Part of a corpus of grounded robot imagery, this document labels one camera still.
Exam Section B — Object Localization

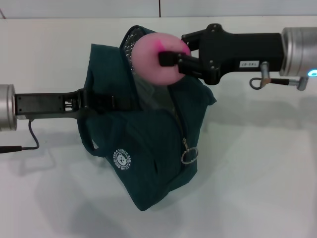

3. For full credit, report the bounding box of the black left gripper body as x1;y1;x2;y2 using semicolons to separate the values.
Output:
14;89;86;117

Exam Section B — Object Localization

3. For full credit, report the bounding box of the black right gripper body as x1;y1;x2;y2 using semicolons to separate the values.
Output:
197;23;284;85

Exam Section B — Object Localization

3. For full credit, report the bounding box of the pink peach bun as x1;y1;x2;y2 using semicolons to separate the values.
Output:
130;32;192;86

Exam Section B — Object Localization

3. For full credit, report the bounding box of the dark teal lunch bag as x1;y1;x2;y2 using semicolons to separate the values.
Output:
78;24;217;212

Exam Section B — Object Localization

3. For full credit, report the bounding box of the dark right arm cable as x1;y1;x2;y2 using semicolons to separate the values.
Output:
249;76;292;89

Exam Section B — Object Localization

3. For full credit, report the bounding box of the dark arm cable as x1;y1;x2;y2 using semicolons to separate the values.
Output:
249;76;292;89
0;119;40;154

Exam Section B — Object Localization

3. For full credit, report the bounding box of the dark left arm cable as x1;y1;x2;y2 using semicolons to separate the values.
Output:
0;119;40;154

